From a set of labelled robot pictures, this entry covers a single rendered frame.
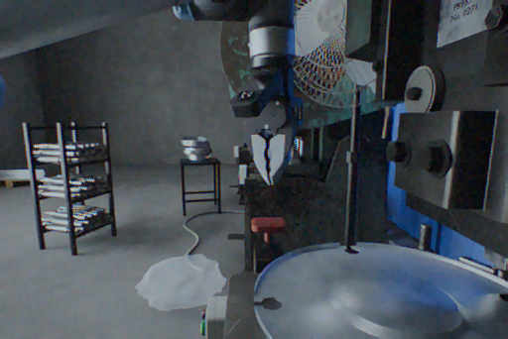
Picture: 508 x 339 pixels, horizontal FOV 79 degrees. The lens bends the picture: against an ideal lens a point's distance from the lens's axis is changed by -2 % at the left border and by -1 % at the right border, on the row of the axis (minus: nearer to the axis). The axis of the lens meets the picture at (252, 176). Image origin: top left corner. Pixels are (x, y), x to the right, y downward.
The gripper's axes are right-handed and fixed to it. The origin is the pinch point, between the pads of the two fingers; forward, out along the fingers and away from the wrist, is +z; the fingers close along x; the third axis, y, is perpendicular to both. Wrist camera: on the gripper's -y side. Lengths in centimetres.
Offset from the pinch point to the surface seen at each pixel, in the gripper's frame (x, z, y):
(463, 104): -26.2, -11.4, -14.1
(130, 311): 103, 86, 44
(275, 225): 1.8, 10.8, 5.6
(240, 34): 59, -50, 92
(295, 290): -11.9, 8.1, -18.8
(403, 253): -21.7, 8.8, -2.2
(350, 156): 1, 6, 70
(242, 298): -7.4, 8.1, -22.6
